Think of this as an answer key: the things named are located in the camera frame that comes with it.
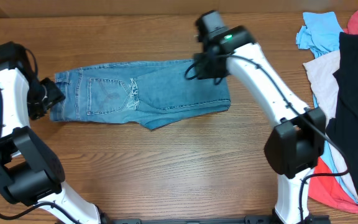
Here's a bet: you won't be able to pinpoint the light blue shirt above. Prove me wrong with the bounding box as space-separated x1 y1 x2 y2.
295 11 358 205

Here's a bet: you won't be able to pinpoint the red shirt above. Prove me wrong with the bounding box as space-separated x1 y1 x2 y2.
308 9 358 214

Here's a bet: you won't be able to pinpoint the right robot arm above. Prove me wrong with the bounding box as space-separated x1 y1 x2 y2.
192 10 330 223

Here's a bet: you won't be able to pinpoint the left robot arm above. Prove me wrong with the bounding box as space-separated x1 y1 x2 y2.
0 42 110 223

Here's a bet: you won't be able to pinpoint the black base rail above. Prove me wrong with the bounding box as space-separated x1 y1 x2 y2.
104 214 332 224

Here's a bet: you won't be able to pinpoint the blue denim jeans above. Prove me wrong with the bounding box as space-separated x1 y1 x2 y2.
50 59 231 130

